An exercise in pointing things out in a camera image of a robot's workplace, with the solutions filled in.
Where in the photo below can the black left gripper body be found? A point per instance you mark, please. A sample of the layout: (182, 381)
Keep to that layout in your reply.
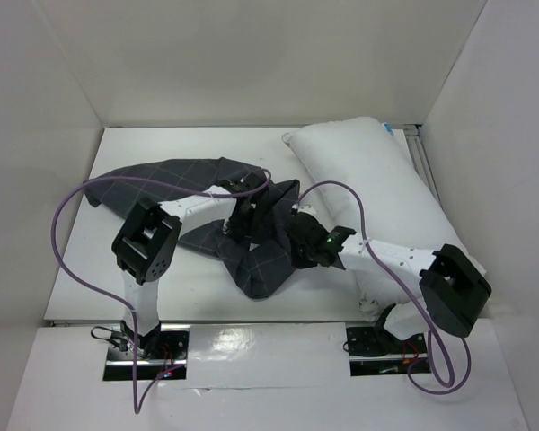
(239, 226)

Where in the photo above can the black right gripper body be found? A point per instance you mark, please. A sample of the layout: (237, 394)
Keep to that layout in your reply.
(296, 224)

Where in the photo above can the dark grey checked pillowcase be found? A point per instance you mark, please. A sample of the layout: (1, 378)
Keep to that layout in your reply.
(259, 263)

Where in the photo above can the white pillow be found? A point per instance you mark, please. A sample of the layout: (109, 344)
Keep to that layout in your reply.
(366, 182)

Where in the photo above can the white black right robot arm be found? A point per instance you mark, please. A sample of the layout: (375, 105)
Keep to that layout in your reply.
(453, 292)

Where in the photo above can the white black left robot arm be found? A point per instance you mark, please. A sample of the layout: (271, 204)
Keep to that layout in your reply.
(146, 242)

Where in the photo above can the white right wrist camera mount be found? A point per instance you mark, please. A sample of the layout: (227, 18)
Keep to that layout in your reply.
(303, 209)

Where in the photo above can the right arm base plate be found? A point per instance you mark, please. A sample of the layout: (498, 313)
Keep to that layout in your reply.
(374, 352)

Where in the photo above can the aluminium frame rail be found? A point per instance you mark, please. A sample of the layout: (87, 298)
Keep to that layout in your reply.
(419, 158)

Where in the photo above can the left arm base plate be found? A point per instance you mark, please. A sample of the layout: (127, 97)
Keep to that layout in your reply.
(166, 355)

